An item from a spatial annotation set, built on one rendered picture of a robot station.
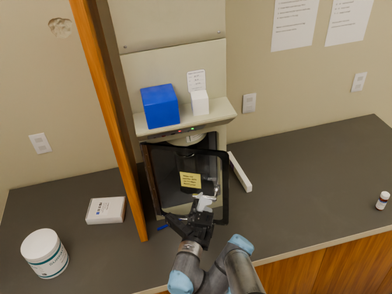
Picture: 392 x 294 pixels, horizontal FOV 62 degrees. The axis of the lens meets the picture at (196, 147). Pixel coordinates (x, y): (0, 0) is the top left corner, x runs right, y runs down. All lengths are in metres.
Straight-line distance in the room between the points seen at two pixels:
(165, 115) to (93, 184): 0.83
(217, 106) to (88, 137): 0.80
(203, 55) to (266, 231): 0.77
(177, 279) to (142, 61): 0.63
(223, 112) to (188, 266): 0.47
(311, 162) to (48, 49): 1.30
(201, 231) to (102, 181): 0.77
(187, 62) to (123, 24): 0.22
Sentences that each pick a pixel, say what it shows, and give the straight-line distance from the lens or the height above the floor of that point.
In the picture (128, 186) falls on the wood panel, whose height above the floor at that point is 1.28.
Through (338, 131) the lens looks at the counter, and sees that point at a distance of 1.99.
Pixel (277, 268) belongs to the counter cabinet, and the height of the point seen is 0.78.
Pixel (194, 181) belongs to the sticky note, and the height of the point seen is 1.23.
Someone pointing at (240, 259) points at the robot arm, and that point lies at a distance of 0.91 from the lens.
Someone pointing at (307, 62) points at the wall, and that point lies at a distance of 1.77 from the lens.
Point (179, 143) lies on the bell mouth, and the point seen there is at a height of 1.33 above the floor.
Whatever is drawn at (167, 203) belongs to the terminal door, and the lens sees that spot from 1.35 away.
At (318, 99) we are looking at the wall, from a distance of 1.94.
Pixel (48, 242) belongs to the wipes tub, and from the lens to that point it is 1.37.
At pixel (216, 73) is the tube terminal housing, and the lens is 1.08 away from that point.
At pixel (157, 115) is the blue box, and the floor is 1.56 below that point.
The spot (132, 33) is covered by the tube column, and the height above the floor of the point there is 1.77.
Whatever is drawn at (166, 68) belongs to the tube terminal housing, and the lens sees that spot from 1.03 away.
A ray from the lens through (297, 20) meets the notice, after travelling 1.64.
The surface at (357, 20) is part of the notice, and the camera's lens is 1.83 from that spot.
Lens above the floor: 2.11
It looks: 40 degrees down
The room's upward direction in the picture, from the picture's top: 5 degrees counter-clockwise
